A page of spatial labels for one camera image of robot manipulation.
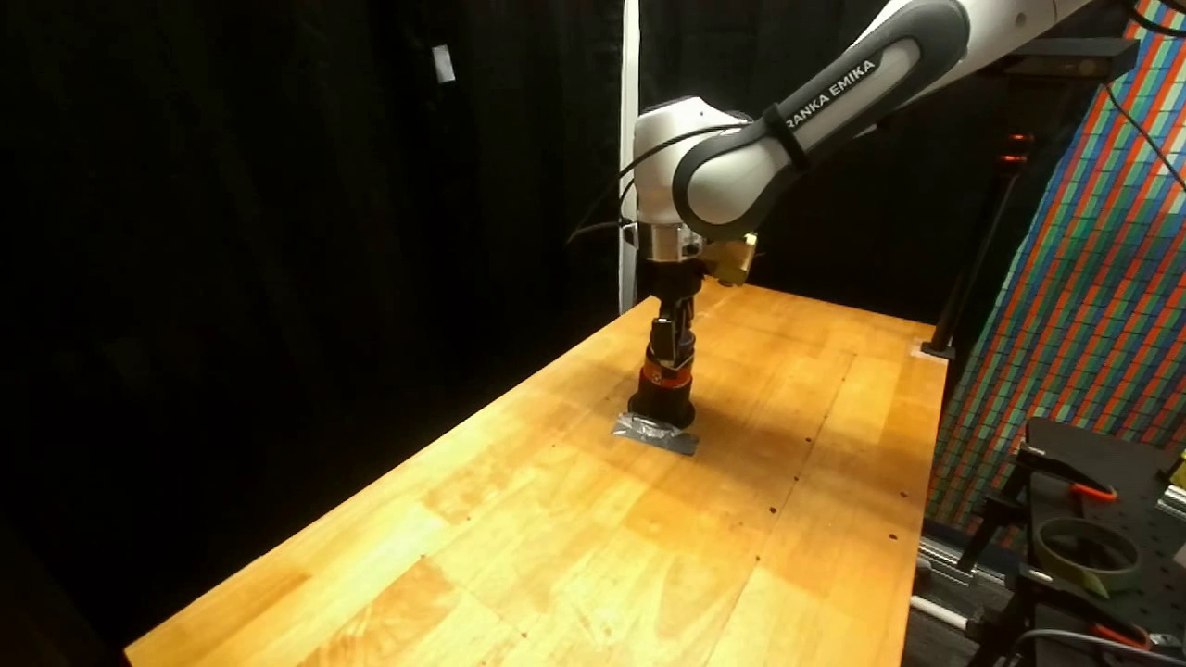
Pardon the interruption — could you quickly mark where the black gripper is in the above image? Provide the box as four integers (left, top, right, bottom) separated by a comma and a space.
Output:
647, 256, 713, 373

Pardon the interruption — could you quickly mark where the orange rubber band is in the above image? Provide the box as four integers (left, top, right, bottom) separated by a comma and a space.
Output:
638, 365, 698, 397

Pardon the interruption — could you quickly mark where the black tripod stand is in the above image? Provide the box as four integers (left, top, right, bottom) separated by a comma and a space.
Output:
633, 0, 1054, 331

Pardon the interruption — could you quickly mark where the white vertical pole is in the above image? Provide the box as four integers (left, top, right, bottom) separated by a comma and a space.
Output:
617, 0, 647, 315

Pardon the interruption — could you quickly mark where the black curtain with tag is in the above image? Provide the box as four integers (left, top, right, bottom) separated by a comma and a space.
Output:
0, 0, 628, 645

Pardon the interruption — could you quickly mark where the colourful striped cloth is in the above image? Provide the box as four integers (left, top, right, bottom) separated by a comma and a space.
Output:
927, 0, 1186, 537

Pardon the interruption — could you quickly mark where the greenish tape roll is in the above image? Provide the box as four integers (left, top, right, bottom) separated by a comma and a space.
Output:
1030, 511, 1148, 605

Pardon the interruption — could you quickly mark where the black equipment cart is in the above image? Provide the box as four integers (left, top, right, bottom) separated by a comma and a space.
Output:
960, 416, 1186, 667

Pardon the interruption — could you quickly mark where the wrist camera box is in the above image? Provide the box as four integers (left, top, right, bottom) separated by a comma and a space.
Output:
702, 234, 761, 288

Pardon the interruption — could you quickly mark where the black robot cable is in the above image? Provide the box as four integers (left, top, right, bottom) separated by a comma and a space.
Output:
564, 114, 745, 253

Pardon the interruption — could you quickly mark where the black camera tripod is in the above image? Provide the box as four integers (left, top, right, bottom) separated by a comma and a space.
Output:
915, 35, 1142, 367

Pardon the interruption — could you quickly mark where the aluminium frame rail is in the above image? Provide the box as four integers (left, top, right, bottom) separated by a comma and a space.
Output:
910, 525, 1030, 650

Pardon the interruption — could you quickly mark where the orange handled black clamp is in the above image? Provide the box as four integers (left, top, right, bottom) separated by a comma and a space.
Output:
981, 450, 1126, 576

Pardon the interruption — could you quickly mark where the thin black hanging cable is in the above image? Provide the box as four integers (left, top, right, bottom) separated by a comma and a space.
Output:
1094, 0, 1186, 197

